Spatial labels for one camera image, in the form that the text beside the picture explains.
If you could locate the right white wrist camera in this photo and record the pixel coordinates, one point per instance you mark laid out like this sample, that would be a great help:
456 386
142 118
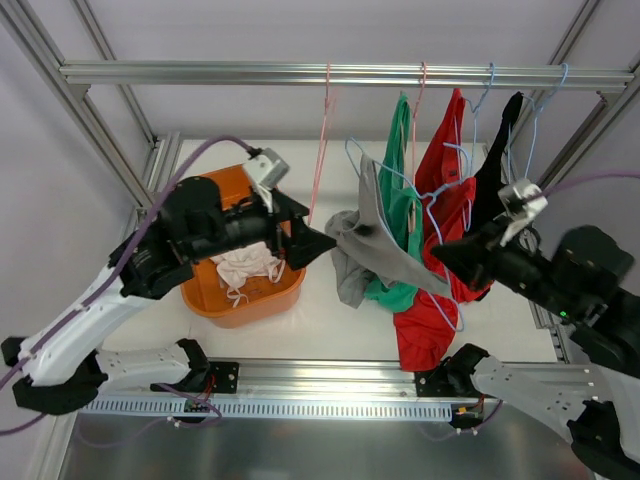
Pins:
523 201

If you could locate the green shirt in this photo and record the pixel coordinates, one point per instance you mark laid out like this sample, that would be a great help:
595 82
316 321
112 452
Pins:
401 208

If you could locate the orange plastic basket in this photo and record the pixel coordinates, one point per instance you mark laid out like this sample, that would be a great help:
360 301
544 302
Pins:
206 297

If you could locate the blue hanger under black shirt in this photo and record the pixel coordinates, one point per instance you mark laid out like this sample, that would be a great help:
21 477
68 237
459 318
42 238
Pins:
536 109

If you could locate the red shirt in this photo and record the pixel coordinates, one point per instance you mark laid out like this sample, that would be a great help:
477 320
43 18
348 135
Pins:
423 337

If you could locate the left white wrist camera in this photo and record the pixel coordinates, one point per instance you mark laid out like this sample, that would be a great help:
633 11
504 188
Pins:
265 169

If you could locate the white slotted cable duct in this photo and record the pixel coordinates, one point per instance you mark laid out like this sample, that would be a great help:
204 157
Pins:
409 410

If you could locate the aluminium hanging rail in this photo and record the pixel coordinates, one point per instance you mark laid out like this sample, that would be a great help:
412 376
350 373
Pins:
249 73

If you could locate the white tank top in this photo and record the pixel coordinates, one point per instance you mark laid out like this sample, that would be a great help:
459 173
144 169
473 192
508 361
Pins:
235 267

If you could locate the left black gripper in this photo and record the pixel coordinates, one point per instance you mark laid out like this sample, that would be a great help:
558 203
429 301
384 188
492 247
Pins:
279 226

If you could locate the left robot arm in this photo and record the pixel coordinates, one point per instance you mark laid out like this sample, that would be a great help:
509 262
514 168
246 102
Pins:
63 368

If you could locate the grey shirt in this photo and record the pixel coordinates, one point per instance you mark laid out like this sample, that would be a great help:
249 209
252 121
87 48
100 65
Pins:
366 249

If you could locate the blue hanger under red shirt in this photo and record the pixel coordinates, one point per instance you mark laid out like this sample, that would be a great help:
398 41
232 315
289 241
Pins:
475 109

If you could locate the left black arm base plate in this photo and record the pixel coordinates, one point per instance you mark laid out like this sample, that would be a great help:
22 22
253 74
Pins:
222 377

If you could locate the pink wire hanger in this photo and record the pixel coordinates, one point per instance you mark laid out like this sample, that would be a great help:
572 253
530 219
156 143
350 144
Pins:
328 114

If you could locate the black shirt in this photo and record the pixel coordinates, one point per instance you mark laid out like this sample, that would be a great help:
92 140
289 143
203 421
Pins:
487 204

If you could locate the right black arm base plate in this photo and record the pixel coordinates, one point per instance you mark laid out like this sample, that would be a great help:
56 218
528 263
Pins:
437 382

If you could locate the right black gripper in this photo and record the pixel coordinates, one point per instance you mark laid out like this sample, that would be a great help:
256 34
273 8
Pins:
489 257

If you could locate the blue hanger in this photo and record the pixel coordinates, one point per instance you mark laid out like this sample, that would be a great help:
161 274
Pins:
463 158
536 109
475 109

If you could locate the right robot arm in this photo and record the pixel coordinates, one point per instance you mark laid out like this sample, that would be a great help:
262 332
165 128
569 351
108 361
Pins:
580 284

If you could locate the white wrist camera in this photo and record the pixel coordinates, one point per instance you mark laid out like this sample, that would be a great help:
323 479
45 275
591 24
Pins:
265 169
523 201

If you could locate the aluminium front frame rail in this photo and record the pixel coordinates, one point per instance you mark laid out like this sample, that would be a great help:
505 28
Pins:
338 377

